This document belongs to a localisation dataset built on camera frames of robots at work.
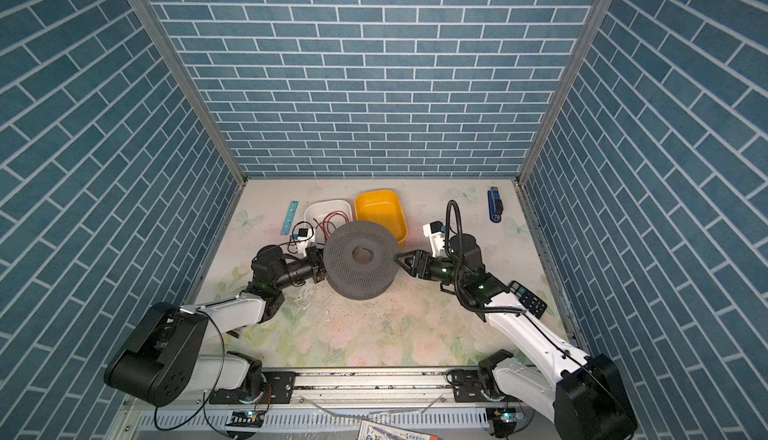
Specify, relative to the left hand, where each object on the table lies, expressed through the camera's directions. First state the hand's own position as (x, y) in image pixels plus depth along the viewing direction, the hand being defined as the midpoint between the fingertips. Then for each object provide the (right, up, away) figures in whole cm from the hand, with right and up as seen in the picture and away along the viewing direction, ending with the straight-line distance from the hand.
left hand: (345, 257), depth 79 cm
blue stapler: (+50, +14, +30) cm, 60 cm away
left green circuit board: (-23, -38, -6) cm, 45 cm away
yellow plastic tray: (+8, +13, +34) cm, 37 cm away
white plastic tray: (-13, +11, +30) cm, 35 cm away
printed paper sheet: (+9, -38, -11) cm, 41 cm away
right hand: (+14, +1, -3) cm, 14 cm away
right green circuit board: (+40, -37, -7) cm, 55 cm away
